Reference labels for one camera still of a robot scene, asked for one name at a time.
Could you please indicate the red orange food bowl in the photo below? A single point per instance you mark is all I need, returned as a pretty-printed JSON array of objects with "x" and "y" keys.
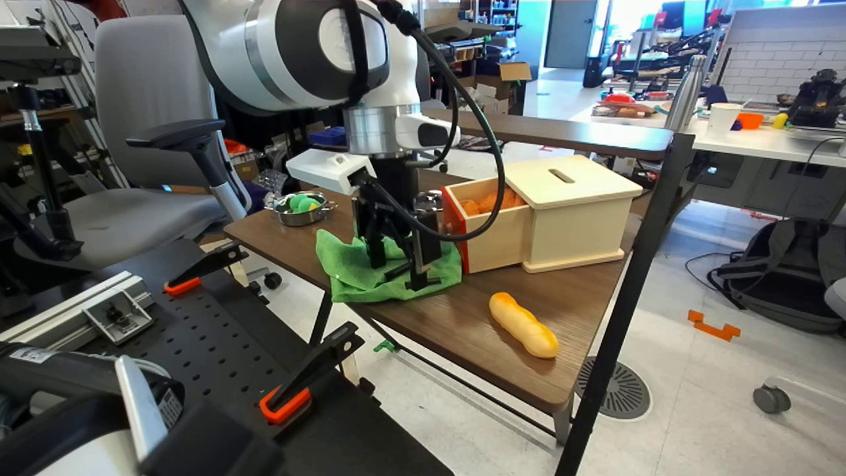
[{"x": 749, "y": 121}]

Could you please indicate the black desk bag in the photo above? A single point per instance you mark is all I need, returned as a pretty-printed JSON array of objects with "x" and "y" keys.
[{"x": 818, "y": 100}]

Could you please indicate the black floor bag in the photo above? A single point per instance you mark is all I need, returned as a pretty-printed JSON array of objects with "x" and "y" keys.
[{"x": 774, "y": 280}]

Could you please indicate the black table brace rod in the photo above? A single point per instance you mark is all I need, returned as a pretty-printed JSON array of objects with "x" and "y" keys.
[{"x": 321, "y": 318}]

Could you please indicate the black table leg post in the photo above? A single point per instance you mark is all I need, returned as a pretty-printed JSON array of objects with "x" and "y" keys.
[{"x": 636, "y": 266}]

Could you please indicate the green microfibre cloth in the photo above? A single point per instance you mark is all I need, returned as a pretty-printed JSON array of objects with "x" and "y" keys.
[{"x": 351, "y": 274}]

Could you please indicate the red fronted wooden drawer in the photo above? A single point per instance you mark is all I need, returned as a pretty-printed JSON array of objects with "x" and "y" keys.
[{"x": 490, "y": 240}]

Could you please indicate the pale wooden box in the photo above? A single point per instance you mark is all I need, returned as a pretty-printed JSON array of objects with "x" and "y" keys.
[{"x": 578, "y": 213}]

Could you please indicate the black perforated breadboard table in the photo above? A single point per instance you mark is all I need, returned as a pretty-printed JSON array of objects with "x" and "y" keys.
[{"x": 213, "y": 360}]

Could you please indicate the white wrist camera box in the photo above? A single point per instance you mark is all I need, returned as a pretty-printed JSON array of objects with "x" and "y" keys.
[{"x": 321, "y": 171}]

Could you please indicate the aluminium profile rail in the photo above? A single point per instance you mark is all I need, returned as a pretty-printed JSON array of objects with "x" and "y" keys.
[{"x": 61, "y": 309}]

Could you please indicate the grey office chair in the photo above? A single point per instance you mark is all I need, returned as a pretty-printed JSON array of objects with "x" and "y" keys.
[{"x": 149, "y": 96}]

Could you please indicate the brown top office desk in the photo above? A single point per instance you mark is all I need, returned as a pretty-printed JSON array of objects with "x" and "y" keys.
[{"x": 572, "y": 137}]

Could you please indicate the round floor grate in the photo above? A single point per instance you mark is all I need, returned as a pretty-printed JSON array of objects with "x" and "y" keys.
[{"x": 626, "y": 392}]

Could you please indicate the black grey machine housing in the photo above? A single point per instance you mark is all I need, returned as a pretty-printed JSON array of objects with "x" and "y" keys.
[{"x": 69, "y": 397}]

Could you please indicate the small metal colander bowl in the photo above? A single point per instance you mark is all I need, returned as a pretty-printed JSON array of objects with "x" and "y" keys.
[{"x": 305, "y": 217}]

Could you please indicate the grey caster wheel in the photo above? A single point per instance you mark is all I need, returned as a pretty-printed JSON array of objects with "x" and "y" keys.
[{"x": 773, "y": 401}]

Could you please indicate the yellow bread roll toy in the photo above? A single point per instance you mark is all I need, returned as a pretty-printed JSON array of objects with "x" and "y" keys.
[{"x": 523, "y": 326}]

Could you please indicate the white partition board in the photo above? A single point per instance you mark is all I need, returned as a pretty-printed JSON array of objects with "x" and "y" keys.
[{"x": 782, "y": 53}]

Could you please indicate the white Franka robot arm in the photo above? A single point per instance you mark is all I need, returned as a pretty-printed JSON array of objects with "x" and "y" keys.
[{"x": 264, "y": 53}]

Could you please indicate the green plush toy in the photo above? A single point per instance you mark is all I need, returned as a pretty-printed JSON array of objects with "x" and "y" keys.
[{"x": 305, "y": 206}]

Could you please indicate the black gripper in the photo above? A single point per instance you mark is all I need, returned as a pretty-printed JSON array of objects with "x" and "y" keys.
[{"x": 400, "y": 190}]

